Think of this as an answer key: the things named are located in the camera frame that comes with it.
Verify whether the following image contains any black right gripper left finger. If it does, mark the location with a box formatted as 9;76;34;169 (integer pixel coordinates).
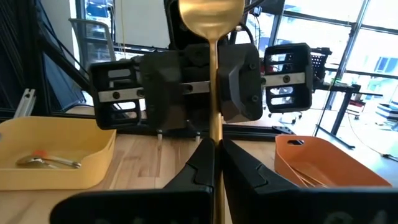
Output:
49;139;216;224

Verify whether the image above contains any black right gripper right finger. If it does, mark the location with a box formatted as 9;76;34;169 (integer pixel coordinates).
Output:
221;139;398;224

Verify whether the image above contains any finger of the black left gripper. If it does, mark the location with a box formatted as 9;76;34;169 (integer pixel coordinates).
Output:
217;43;264;123
139;51;187;131

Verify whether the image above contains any gold spoon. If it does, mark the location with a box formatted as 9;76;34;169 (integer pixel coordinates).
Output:
177;0;246;224

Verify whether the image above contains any orange-handled silver spoon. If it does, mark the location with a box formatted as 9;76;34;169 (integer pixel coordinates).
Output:
15;154;82;170

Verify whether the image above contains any orange plastic bin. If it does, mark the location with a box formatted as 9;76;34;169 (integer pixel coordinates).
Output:
274;134;393;189

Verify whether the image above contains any grey chair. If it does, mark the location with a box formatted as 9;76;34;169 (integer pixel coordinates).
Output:
68;17;118;72

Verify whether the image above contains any black mesh office chair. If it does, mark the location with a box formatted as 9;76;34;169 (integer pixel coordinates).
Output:
310;48;332;83

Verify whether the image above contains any yellow plastic bin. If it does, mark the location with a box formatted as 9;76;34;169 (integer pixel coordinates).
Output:
0;116;118;191

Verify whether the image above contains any black office table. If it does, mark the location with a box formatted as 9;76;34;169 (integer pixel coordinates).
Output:
310;46;384;150

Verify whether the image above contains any black aluminium table frame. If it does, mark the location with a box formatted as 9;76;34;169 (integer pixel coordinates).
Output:
0;107;296;141

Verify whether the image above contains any silver aluminium bracket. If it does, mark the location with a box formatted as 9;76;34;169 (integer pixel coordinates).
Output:
14;88;37;119

